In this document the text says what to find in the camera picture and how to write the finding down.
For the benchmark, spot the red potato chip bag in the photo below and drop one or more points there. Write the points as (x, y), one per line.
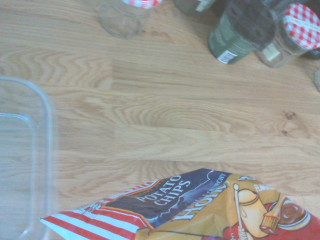
(200, 215)

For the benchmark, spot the clear plastic container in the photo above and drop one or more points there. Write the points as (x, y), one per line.
(27, 155)

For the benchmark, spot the small glass jar checkered lid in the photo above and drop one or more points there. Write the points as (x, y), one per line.
(190, 6)
(292, 35)
(120, 22)

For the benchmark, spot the dark green can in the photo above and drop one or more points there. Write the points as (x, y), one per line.
(237, 35)

